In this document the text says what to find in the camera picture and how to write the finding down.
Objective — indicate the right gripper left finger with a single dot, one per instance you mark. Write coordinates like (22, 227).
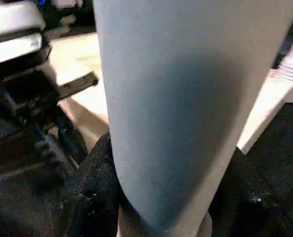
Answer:
(99, 192)

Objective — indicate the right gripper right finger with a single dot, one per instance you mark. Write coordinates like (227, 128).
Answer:
(255, 209)

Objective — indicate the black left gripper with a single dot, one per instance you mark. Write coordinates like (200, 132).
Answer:
(25, 98)

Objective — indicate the white plastic table top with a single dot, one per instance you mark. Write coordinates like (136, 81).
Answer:
(87, 81)

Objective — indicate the black work mat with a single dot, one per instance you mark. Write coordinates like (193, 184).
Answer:
(279, 128)

